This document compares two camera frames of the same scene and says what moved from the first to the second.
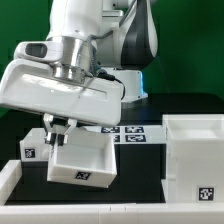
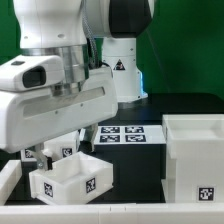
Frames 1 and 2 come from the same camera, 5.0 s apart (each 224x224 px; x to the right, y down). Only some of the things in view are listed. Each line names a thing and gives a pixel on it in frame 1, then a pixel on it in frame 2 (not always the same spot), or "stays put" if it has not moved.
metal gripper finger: (51, 137) → (44, 161)
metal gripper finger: (63, 138) → (88, 143)
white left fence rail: (10, 176) stays put
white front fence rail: (115, 213) stays put
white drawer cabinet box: (194, 158) stays put
